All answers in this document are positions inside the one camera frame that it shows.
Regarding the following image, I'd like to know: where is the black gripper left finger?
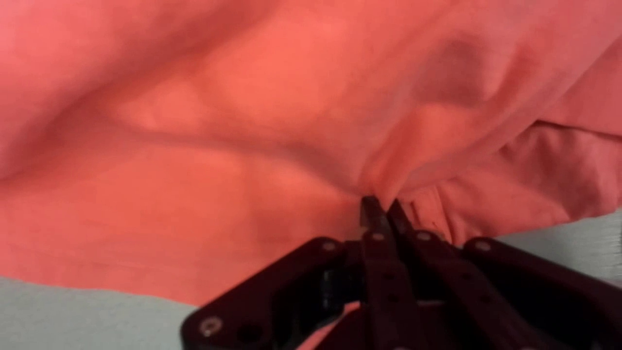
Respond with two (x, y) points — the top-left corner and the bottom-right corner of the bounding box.
(360, 196), (414, 350)

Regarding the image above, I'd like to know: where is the red-orange shirt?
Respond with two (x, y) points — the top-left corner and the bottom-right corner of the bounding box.
(0, 0), (622, 303)

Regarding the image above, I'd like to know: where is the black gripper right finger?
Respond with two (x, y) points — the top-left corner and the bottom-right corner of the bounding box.
(389, 200), (539, 350)

